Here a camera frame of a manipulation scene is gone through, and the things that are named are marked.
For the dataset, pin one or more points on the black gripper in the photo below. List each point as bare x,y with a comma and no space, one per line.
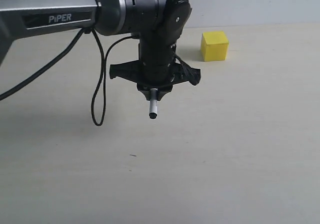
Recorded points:
152,74

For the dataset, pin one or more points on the black and white marker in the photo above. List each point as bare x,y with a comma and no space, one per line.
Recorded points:
153,104

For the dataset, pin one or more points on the yellow cube block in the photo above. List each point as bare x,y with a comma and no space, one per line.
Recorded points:
214,46

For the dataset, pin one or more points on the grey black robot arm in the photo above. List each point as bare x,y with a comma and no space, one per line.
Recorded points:
157,24

